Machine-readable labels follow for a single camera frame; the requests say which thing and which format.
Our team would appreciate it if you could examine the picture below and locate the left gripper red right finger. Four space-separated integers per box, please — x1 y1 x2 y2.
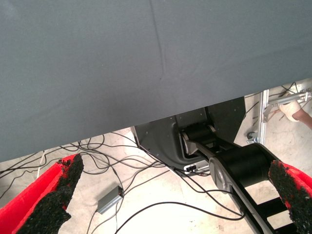
268 159 312 234

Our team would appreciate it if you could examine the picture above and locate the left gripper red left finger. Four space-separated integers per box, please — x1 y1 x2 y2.
0 153 85 234

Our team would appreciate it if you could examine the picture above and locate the dark grey robot base housing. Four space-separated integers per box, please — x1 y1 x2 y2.
131 97 246 175

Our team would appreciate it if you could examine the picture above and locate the black robot torso link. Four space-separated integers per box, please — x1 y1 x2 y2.
180 123 297 234

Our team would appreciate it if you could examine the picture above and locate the caster wheel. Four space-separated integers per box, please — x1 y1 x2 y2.
247 131 259 144

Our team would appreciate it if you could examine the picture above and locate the small grey metal box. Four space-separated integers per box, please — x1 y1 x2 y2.
97 185 124 215

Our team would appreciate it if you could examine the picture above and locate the person leg with beige shoe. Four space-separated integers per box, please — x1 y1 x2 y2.
279 98 312 129

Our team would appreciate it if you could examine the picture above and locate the dark grey table cloth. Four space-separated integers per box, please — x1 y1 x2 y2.
0 0 312 163

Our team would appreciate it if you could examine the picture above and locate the black base frame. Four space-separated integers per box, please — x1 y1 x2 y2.
253 197 297 234

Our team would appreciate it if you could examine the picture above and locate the white floor cable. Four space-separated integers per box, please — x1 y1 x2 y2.
36 150 46 180

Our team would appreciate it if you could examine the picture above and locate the aluminium frame post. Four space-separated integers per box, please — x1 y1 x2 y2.
258 89 270 144

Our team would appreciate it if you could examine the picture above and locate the silver metal bracket mechanism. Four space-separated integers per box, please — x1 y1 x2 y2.
267 88 312 106

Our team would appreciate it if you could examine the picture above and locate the black floor cable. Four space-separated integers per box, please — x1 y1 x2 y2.
121 169 171 192
114 201 245 234

